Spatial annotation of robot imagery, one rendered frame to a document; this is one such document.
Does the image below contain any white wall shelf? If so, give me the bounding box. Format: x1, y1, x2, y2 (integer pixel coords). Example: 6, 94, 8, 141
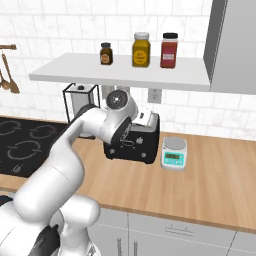
28, 52, 212, 93

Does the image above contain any black toaster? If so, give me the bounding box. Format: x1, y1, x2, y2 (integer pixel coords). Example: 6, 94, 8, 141
103, 113, 161, 165

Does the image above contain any grey wall cupboard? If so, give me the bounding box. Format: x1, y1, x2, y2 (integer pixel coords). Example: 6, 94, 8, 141
203, 0, 256, 96

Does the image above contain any drawer handle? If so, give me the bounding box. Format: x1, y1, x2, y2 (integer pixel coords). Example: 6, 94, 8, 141
164, 225, 195, 237

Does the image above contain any white wall socket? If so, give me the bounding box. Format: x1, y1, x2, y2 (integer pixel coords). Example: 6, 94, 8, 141
148, 88, 163, 104

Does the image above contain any grey drawer front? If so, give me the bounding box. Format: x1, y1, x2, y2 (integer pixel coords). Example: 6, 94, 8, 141
127, 212, 238, 248

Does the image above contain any long wooden spoon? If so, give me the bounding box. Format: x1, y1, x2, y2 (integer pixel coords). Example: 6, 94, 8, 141
1, 52, 21, 95

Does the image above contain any short wooden spoon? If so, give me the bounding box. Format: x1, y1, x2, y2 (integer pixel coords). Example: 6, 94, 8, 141
0, 68, 10, 92

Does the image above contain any teal and white kitchen scale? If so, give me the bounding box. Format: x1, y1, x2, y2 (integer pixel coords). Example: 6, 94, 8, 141
161, 136, 188, 172

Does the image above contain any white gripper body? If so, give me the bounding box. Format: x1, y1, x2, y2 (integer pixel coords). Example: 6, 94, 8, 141
143, 109, 156, 128

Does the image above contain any red jar with black lid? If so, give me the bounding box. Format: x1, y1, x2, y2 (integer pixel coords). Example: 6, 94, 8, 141
160, 32, 179, 70

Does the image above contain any yellow jar with white lid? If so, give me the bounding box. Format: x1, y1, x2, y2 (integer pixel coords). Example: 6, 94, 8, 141
131, 31, 152, 68

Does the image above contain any small brown spice jar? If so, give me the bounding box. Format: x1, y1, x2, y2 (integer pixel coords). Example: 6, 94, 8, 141
99, 41, 114, 66

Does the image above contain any black hob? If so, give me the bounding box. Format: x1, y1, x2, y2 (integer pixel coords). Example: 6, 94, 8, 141
0, 116, 69, 178

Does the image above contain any grey cupboard front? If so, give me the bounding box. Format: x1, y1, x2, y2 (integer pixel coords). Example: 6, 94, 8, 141
229, 230, 256, 256

